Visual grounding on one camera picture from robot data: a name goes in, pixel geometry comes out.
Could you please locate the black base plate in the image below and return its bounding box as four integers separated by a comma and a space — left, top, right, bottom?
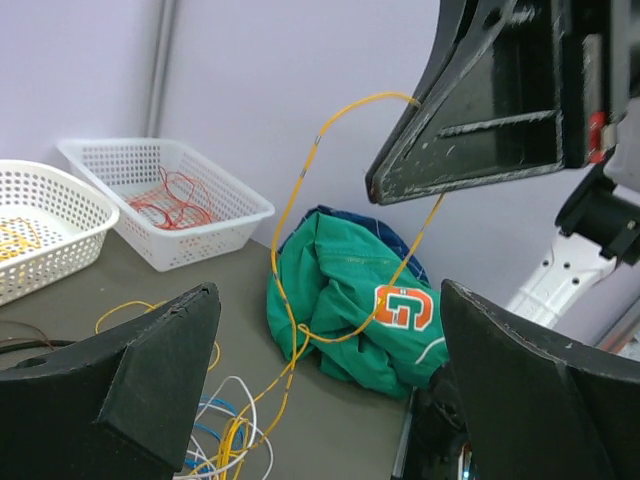
390, 363, 477, 479

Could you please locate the black round cable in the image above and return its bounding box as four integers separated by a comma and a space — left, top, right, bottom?
0, 322, 76, 356

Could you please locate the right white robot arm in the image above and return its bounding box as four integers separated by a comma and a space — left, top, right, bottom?
365, 1, 639, 327

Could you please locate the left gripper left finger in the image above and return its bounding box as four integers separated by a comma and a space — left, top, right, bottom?
1, 282, 221, 479

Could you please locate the blue plaid cloth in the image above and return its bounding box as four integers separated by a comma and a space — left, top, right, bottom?
277, 205, 430, 295

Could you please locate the middle white perforated basket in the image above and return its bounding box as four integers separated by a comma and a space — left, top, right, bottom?
1, 159, 120, 305

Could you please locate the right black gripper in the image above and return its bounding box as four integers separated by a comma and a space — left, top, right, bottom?
365, 1, 639, 205

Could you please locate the light blue thin cable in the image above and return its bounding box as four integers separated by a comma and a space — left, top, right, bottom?
187, 397, 251, 466

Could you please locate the right white mesh basket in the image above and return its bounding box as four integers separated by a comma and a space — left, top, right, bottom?
57, 138, 275, 272

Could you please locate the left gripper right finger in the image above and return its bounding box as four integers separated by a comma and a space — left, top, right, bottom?
440, 280, 639, 479

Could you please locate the white thin cable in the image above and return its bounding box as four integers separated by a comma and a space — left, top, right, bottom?
184, 375, 275, 480

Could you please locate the thin red cable in basket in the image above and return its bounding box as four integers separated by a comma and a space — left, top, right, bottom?
127, 167, 219, 231

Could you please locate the green jersey shirt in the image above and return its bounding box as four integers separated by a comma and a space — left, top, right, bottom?
265, 207, 451, 400

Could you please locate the orange yellow thin cable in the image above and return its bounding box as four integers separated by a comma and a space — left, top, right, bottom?
94, 91, 446, 480

